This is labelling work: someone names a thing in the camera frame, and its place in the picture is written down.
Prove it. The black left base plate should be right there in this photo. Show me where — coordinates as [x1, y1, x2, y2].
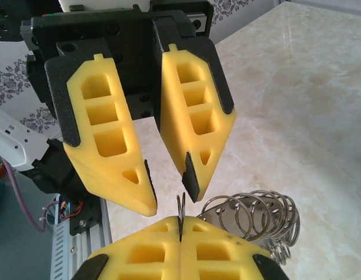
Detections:
[69, 197, 104, 237]

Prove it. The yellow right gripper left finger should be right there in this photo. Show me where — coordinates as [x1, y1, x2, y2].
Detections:
[71, 215, 181, 280]

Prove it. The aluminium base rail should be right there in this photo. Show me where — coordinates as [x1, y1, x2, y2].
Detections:
[69, 201, 114, 280]

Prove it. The slotted grey cable duct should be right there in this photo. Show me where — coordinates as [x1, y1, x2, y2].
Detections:
[50, 229, 73, 280]

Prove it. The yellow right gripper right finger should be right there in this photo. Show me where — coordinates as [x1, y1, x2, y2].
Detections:
[179, 216, 290, 280]

